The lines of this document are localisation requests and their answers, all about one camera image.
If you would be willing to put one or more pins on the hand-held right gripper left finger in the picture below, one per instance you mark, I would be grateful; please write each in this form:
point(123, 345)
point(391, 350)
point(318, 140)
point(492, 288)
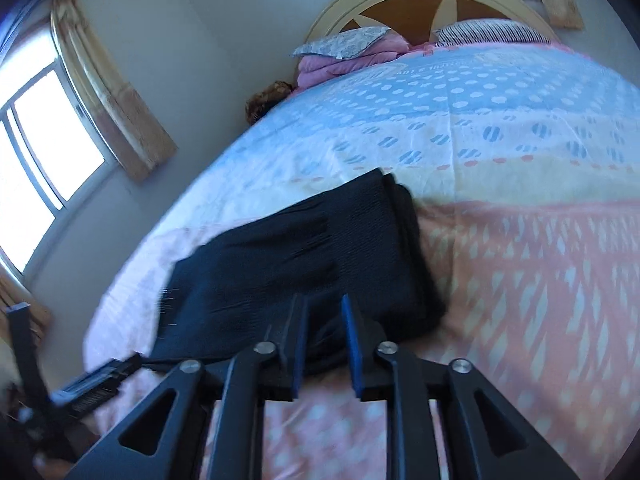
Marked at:
point(300, 342)

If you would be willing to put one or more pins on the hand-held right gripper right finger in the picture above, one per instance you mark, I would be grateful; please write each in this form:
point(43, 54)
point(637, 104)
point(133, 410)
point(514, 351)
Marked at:
point(351, 352)

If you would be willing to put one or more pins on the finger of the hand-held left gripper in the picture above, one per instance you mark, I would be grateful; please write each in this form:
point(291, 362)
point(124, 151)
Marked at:
point(95, 382)
point(30, 350)

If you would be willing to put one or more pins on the black pants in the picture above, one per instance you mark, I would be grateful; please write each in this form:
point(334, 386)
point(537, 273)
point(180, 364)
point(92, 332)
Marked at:
point(325, 240)

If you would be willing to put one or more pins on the large side window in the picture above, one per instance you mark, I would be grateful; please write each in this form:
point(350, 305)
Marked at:
point(30, 160)

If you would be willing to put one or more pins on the polka dot bed sheet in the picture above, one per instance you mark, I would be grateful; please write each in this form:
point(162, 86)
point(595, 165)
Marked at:
point(500, 185)

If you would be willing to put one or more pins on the brown fuzzy object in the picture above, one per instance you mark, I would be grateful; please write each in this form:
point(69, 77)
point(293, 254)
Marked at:
point(267, 100)

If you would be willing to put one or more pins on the folded pink blanket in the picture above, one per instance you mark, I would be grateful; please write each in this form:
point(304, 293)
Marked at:
point(325, 67)

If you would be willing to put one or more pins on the grey patterned pillow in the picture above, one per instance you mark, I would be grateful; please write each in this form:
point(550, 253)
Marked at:
point(345, 42)

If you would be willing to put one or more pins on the striped pillow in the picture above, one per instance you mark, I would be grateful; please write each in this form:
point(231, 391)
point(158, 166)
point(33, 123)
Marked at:
point(490, 32)

